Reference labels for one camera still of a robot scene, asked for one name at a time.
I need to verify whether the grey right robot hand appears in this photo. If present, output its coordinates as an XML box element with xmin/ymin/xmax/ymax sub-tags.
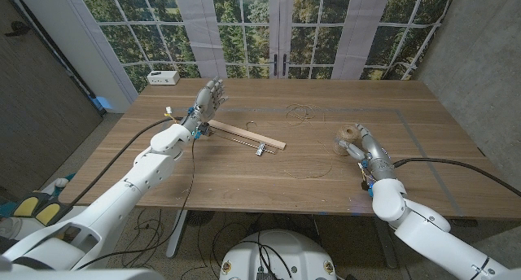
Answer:
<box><xmin>333</xmin><ymin>123</ymin><xmax>399</xmax><ymax>183</ymax></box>

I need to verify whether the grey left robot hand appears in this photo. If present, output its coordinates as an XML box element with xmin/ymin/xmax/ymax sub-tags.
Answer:
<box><xmin>180</xmin><ymin>77</ymin><xmax>230</xmax><ymax>136</ymax></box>

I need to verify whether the jute twine spool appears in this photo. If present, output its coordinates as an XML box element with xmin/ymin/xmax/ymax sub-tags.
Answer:
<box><xmin>332</xmin><ymin>124</ymin><xmax>362</xmax><ymax>157</ymax></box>

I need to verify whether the wooden hanger with metal hook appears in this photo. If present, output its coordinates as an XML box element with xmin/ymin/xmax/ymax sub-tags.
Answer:
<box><xmin>205</xmin><ymin>119</ymin><xmax>287</xmax><ymax>157</ymax></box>

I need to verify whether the jute thread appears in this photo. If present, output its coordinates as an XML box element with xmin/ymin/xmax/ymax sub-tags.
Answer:
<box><xmin>282</xmin><ymin>103</ymin><xmax>335</xmax><ymax>181</ymax></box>

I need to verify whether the white power socket box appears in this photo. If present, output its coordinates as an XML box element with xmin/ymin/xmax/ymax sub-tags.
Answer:
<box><xmin>147</xmin><ymin>70</ymin><xmax>181</xmax><ymax>86</ymax></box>

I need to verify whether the printed window forest backdrop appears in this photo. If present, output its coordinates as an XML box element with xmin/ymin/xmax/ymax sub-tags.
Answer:
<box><xmin>75</xmin><ymin>0</ymin><xmax>459</xmax><ymax>94</ymax></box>

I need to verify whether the grey table leg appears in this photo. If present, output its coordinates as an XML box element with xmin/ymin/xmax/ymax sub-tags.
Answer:
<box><xmin>372</xmin><ymin>217</ymin><xmax>398</xmax><ymax>269</ymax></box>

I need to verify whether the small blue object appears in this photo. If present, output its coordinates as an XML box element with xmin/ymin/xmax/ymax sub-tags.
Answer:
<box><xmin>91</xmin><ymin>95</ymin><xmax>113</xmax><ymax>110</ymax></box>

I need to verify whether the black round floor object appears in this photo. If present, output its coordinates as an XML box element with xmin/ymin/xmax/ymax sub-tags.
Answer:
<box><xmin>187</xmin><ymin>210</ymin><xmax>216</xmax><ymax>227</ymax></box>

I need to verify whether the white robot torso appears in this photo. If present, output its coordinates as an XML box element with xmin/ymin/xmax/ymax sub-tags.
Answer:
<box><xmin>218</xmin><ymin>229</ymin><xmax>338</xmax><ymax>280</ymax></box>

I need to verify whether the white table leg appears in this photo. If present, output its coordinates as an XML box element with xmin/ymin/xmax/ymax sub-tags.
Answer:
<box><xmin>165</xmin><ymin>209</ymin><xmax>189</xmax><ymax>260</ymax></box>

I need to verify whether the white and teal device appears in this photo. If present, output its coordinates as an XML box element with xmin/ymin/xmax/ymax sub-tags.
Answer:
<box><xmin>40</xmin><ymin>173</ymin><xmax>78</xmax><ymax>195</ymax></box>

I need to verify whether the dark textured door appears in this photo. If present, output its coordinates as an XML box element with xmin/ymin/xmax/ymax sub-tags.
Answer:
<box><xmin>0</xmin><ymin>0</ymin><xmax>103</xmax><ymax>202</ymax></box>

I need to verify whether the black and yellow padded object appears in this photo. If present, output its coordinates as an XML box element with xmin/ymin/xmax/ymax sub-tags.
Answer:
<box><xmin>11</xmin><ymin>190</ymin><xmax>72</xmax><ymax>228</ymax></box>

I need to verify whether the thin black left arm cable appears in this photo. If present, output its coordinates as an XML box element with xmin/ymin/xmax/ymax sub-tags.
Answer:
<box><xmin>75</xmin><ymin>136</ymin><xmax>199</xmax><ymax>271</ymax></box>

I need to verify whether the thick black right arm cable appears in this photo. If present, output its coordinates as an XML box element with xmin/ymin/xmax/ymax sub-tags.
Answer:
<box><xmin>392</xmin><ymin>157</ymin><xmax>521</xmax><ymax>199</ymax></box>

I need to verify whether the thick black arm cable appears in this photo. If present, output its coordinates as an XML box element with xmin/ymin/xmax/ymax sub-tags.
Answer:
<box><xmin>48</xmin><ymin>116</ymin><xmax>185</xmax><ymax>226</ymax></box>
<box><xmin>392</xmin><ymin>157</ymin><xmax>521</xmax><ymax>199</ymax></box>

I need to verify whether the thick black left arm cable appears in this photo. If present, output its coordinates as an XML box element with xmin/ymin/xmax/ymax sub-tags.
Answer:
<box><xmin>48</xmin><ymin>116</ymin><xmax>185</xmax><ymax>226</ymax></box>

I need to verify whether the black torso cable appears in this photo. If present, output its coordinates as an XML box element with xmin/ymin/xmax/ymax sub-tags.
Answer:
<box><xmin>243</xmin><ymin>241</ymin><xmax>294</xmax><ymax>280</ymax></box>

